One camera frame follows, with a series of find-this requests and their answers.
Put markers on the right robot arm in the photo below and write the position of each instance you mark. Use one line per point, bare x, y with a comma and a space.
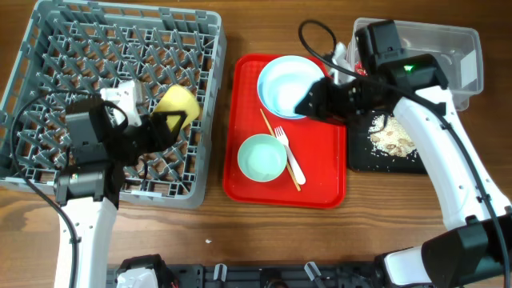
476, 244

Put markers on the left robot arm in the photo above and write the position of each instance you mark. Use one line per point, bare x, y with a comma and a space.
88, 191

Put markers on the wooden chopstick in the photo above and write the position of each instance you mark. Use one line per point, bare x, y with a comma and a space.
270, 129

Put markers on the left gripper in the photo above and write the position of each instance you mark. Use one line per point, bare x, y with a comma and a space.
152, 124

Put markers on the light green bowl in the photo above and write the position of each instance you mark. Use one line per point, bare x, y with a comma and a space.
262, 158

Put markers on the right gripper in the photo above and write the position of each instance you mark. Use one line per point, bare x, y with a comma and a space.
322, 102

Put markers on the red plastic serving tray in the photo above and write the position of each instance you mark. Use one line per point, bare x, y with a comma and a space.
319, 148

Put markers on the light blue round plate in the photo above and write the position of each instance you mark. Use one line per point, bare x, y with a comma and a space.
284, 82

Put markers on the rice and nut leftovers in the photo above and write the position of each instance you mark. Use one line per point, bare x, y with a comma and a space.
388, 137

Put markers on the yellow plastic cup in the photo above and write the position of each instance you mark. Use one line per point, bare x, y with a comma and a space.
179, 98

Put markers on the black plastic tray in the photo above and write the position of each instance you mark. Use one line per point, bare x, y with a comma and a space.
363, 155

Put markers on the red snack wrapper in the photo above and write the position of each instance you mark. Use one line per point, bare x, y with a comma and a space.
359, 69

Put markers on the grey plastic dishwasher rack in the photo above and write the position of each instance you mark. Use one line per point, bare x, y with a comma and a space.
72, 48

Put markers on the clear plastic bin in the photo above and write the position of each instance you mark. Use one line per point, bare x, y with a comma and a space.
457, 51

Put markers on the white plastic fork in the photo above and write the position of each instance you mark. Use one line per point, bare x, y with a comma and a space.
281, 136

